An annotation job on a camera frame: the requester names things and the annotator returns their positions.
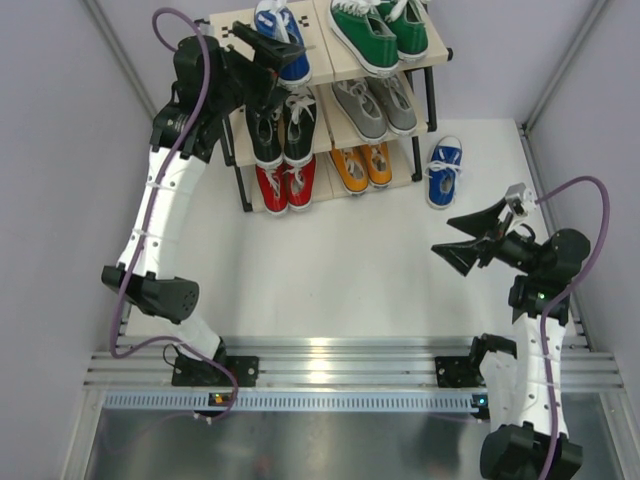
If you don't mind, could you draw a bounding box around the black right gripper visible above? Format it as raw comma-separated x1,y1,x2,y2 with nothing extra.
433,197,543,276

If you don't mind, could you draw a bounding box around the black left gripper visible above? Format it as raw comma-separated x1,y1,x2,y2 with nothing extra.
208,23,304,119

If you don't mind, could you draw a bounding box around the blue sneaker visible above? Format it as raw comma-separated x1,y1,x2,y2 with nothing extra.
425,136,463,210
253,0,312,90

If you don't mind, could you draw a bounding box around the black sneaker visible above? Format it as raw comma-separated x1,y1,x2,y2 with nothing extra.
283,87,318,168
245,107,283,170

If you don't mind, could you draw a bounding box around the grey sneaker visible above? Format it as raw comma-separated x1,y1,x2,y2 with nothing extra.
331,78,388,144
365,75,418,136

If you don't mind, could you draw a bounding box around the green sneaker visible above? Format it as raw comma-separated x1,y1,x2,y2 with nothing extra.
377,0,429,61
328,0,399,77

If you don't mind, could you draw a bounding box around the red sneaker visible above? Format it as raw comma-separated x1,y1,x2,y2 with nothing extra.
255,164,288,216
286,156,317,211

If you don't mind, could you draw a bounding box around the orange sneaker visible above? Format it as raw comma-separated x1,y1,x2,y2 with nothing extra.
329,148,369,196
360,142,393,188

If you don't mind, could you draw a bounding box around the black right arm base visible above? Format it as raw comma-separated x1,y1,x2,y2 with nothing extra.
435,333,517,389

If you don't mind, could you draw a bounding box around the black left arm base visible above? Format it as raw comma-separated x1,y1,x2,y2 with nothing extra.
171,354,260,387

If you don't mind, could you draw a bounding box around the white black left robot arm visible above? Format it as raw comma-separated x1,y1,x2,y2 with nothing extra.
101,22,305,386

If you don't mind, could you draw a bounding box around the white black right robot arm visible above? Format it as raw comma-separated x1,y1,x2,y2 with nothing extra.
431,198,591,479

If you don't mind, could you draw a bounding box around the beige black shoe shelf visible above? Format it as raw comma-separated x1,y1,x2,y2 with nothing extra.
221,1,453,212

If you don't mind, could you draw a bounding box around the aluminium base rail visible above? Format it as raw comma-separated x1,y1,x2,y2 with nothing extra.
82,299,626,414

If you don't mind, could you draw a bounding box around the left grey corner post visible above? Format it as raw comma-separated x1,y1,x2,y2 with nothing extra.
80,0,158,121

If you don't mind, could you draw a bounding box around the grey aluminium corner post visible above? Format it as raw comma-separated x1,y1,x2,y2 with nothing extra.
520,0,614,138

